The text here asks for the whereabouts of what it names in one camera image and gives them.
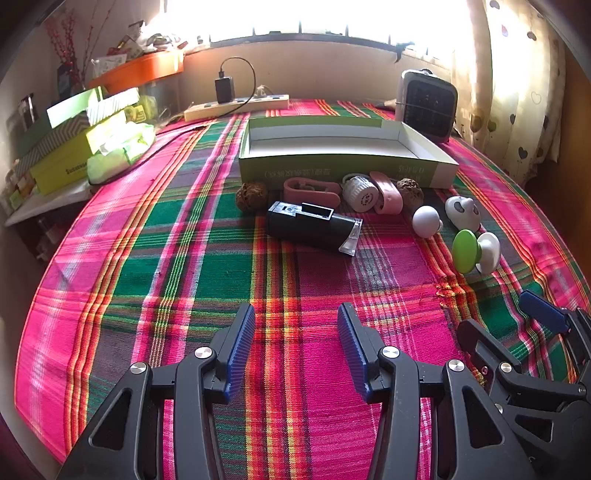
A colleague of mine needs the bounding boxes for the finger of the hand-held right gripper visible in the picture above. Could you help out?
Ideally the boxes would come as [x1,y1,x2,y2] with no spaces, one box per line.
[518,290,591,384]
[456,318,585,408]

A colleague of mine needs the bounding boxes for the grey white space heater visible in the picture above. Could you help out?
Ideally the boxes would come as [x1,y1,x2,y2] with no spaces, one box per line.
[394,68,459,141]

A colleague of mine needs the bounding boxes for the barred window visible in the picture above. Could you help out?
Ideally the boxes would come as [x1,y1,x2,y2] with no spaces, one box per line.
[143,0,467,47]

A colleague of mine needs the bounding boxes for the red berry branches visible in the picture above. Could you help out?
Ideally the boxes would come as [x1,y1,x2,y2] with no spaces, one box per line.
[44,9,88,90]

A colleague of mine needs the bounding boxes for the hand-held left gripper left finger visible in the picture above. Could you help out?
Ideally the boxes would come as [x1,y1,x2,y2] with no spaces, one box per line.
[58,302,257,480]

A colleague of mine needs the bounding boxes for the pink green plaid tablecloth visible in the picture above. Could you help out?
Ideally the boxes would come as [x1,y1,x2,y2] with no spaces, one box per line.
[16,99,589,480]

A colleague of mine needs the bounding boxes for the green white cardboard box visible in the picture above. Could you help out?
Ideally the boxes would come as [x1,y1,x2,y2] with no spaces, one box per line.
[238,115,460,190]

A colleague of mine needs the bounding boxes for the white printed container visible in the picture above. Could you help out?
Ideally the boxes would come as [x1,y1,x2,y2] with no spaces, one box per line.
[91,54,129,78]

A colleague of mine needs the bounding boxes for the green striped gift box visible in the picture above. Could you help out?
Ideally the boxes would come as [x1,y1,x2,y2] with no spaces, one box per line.
[46,87,140,129]

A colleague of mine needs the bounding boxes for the pink rounded plastic loop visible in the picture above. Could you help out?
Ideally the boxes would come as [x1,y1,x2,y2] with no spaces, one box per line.
[369,171,403,215]

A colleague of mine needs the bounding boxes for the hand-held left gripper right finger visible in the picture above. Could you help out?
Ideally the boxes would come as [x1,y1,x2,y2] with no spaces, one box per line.
[337,302,539,480]

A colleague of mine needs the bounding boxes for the small yellow cartons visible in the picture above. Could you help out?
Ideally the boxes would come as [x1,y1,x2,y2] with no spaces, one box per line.
[2,168,35,213]

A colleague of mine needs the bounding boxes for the white mushroom knob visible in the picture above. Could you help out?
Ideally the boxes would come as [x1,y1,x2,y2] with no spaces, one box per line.
[412,205,444,238]

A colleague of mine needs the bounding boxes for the white spotted round massager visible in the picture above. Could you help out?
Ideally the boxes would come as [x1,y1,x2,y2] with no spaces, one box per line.
[444,195,482,230]

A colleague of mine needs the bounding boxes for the dark green chevron box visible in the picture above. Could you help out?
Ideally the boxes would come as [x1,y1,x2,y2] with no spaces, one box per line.
[14,115,93,174]

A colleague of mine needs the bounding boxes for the pink white plastic clip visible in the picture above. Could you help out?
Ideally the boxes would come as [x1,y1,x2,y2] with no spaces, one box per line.
[283,178,342,209]

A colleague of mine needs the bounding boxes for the green tissue pack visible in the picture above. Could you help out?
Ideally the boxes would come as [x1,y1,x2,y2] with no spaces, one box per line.
[87,122,156,184]

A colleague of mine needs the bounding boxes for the black charger cable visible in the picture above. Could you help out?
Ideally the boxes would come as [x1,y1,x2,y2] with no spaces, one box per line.
[221,56,257,112]

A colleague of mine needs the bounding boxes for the dark vase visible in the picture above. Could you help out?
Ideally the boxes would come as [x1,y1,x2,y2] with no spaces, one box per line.
[58,65,86,95]

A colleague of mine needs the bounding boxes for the heart print curtain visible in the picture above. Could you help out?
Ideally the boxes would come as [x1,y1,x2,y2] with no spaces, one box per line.
[455,0,568,185]

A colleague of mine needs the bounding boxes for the brown walnut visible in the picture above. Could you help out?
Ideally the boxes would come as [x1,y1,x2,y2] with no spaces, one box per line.
[235,181,269,213]
[402,178,426,208]

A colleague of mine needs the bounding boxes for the orange tray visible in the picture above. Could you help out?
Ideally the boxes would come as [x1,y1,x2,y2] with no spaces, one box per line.
[88,50,185,95]

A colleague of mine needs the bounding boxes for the cream power strip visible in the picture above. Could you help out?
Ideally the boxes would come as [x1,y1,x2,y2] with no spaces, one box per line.
[184,95,290,122]

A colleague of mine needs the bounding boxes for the clutter of packets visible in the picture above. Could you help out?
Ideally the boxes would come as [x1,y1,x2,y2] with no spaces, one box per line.
[106,21,190,58]

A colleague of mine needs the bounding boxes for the yellow green packet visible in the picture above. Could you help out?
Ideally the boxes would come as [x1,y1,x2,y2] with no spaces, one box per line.
[124,95,160,123]

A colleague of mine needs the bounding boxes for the green white spool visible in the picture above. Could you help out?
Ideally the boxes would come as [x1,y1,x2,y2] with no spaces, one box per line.
[451,229,502,274]

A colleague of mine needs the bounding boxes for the black charger adapter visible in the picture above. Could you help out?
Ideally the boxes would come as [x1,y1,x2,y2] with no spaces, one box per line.
[215,69,235,104]

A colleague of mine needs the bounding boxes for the yellow green box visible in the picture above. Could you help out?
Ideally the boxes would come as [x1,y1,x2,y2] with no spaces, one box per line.
[30,113,127,195]

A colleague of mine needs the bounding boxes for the metal cup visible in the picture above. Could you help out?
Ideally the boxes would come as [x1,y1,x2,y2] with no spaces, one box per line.
[18,92,38,130]

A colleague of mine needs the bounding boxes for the black silver lighter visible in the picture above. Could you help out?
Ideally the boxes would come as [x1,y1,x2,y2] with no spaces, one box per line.
[266,200,364,257]

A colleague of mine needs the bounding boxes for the white shelf board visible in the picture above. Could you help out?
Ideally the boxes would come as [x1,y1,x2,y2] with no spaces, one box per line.
[4,178,95,227]

